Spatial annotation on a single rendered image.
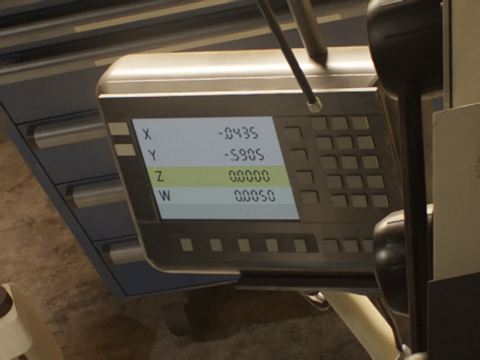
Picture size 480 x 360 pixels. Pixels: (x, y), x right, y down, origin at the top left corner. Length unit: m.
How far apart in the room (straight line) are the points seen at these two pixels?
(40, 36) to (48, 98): 0.16
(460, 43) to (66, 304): 2.72
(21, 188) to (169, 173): 1.96
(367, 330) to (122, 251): 1.20
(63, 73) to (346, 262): 1.13
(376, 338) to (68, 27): 0.95
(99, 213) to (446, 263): 2.39
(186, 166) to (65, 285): 1.76
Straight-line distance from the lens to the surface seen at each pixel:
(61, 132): 3.41
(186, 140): 2.28
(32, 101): 3.40
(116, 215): 3.57
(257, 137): 2.24
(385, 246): 1.45
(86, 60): 3.28
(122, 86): 2.29
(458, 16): 1.35
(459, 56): 1.33
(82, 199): 3.52
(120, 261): 3.62
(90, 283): 4.02
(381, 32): 1.41
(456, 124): 1.26
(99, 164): 3.48
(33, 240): 4.15
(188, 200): 2.32
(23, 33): 3.27
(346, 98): 2.18
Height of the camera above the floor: 2.75
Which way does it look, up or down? 43 degrees down
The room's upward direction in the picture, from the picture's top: 29 degrees counter-clockwise
